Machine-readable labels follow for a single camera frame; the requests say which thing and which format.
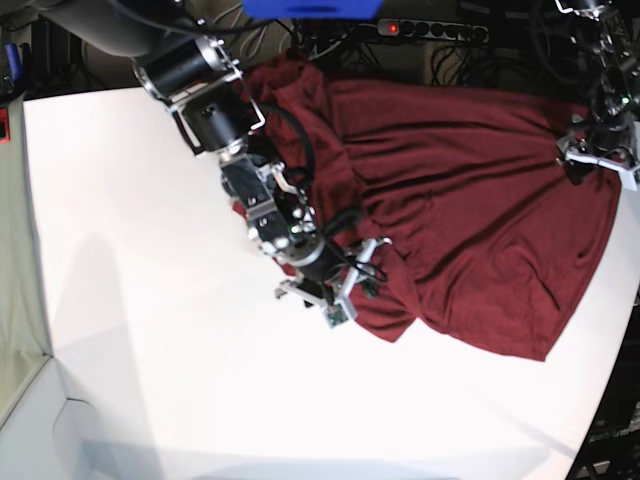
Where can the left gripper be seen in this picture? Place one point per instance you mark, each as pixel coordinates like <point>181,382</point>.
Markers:
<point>612,145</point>

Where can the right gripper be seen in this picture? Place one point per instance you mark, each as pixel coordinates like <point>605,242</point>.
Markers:
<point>326,274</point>

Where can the dark red t-shirt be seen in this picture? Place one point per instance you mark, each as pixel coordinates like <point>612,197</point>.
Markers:
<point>488,240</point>

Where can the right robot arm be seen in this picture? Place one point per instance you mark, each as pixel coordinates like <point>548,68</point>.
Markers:
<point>265,155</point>

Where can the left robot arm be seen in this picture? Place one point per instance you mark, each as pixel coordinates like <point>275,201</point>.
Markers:
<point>610,57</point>

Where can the black power strip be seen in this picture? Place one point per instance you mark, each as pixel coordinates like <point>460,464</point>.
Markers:
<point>433,30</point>

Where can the blue box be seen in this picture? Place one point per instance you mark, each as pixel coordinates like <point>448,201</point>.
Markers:
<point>311,9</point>

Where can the red box at left edge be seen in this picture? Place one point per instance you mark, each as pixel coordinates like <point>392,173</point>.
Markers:
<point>4,126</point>

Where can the blue handle at left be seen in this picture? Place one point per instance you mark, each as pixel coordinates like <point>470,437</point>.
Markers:
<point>14,62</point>

